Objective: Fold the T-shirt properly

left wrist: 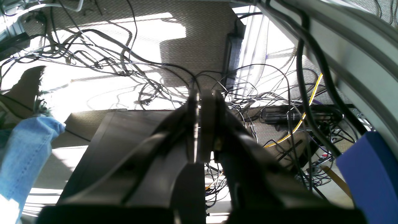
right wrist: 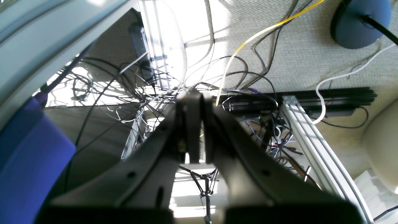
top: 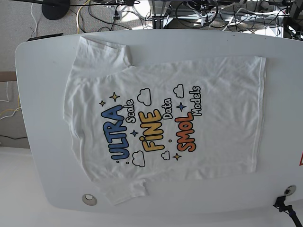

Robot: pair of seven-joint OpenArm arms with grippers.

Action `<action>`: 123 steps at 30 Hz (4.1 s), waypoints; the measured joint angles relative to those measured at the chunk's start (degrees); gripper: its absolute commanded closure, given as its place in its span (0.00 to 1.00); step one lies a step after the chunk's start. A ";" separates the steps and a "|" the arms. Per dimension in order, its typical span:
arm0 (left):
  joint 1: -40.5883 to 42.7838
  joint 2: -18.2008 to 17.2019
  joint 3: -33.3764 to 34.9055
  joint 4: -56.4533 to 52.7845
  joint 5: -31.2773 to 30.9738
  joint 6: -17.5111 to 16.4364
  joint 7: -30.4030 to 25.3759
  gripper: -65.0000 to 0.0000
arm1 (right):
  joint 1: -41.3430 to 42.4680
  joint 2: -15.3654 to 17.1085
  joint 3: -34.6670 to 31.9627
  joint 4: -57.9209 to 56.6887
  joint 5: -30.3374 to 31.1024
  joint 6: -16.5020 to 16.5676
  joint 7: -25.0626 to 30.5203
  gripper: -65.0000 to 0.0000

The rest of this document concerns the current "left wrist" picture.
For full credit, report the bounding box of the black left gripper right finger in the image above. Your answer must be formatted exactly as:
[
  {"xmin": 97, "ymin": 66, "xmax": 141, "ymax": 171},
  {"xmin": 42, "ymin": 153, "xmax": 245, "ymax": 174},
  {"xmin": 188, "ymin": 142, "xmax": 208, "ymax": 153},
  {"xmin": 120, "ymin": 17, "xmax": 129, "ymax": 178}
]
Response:
[{"xmin": 200, "ymin": 90, "xmax": 367, "ymax": 224}]

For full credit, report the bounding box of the black power strip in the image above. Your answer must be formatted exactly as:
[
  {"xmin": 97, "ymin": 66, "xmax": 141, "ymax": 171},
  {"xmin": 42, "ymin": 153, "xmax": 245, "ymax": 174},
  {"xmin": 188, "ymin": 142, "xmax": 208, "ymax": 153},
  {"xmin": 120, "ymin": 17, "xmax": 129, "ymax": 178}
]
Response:
[{"xmin": 260, "ymin": 105, "xmax": 343, "ymax": 125}]

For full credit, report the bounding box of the blue denim cloth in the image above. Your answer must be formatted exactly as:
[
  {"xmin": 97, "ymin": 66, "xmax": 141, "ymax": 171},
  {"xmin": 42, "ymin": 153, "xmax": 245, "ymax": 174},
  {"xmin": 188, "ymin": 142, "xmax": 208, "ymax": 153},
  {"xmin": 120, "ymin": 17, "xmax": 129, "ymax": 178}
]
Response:
[{"xmin": 0, "ymin": 116, "xmax": 65, "ymax": 224}]

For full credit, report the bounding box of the black flat case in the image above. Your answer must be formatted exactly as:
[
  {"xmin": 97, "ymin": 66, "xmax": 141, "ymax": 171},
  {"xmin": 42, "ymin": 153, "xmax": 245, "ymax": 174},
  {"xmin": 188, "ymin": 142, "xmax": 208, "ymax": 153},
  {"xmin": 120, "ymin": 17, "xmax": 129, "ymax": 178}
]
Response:
[{"xmin": 57, "ymin": 110, "xmax": 171, "ymax": 205}]

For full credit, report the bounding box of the aluminium frame rail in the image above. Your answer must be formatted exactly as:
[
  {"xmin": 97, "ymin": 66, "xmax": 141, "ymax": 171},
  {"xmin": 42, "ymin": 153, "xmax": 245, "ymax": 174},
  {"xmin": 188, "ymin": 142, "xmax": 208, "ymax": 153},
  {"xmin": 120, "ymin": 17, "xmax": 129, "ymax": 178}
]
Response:
[{"xmin": 270, "ymin": 0, "xmax": 398, "ymax": 155}]

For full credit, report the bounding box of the yellow cable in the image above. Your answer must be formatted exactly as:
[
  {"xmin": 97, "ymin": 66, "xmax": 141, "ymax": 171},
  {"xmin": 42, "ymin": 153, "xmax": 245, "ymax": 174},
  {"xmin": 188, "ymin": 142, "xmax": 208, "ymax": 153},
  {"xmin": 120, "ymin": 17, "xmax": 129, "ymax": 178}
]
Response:
[{"xmin": 264, "ymin": 73, "xmax": 323, "ymax": 148}]

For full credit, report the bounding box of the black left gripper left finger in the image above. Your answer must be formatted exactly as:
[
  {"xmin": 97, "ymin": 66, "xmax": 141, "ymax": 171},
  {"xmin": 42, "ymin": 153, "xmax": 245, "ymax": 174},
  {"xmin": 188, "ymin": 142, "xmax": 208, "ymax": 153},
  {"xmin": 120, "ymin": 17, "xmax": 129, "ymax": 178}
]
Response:
[{"xmin": 37, "ymin": 90, "xmax": 199, "ymax": 224}]

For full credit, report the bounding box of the blue box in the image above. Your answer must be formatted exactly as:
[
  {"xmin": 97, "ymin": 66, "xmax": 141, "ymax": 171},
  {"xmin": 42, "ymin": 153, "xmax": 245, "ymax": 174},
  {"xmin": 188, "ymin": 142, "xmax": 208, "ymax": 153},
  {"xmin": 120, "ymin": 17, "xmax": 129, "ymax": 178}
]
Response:
[{"xmin": 336, "ymin": 131, "xmax": 398, "ymax": 224}]

